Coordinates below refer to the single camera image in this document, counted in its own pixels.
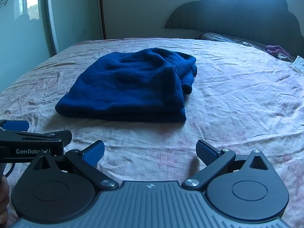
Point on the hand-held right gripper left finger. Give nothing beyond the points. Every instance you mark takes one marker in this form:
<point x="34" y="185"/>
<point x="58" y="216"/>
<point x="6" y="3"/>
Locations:
<point x="95" y="152"/>

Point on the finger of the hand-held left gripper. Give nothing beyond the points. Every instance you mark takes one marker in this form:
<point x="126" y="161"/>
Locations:
<point x="16" y="125"/>
<point x="59" y="136"/>

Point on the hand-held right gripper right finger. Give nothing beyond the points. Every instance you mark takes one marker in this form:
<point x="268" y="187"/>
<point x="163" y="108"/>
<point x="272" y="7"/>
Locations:
<point x="206" y="150"/>

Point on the blue beaded sweater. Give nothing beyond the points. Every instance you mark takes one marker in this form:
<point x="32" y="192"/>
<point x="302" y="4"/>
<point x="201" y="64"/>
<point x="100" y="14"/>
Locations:
<point x="128" y="83"/>

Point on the person's left hand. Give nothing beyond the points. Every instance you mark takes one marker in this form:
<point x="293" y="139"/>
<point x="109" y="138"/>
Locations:
<point x="3" y="199"/>

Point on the pink bed sheet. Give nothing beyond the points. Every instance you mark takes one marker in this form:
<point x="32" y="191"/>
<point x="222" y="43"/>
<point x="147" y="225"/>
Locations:
<point x="237" y="111"/>

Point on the flowered glass wardrobe door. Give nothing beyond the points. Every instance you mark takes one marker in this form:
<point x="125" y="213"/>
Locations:
<point x="21" y="35"/>
<point x="76" y="14"/>

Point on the patterned pillow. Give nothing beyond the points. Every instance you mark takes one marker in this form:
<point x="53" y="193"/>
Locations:
<point x="220" y="37"/>

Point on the small white cloth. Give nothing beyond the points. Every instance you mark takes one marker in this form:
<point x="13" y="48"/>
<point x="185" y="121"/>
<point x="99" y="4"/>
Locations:
<point x="283" y="57"/>

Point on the purple cloth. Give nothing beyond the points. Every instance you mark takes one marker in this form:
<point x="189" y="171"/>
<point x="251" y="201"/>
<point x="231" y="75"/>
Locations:
<point x="274" y="49"/>

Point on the pale printed cloth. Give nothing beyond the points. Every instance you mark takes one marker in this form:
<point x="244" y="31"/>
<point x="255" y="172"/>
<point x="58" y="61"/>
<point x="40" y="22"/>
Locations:
<point x="298" y="64"/>

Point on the grey scalloped headboard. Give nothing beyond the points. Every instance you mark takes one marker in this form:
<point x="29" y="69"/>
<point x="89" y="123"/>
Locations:
<point x="237" y="11"/>

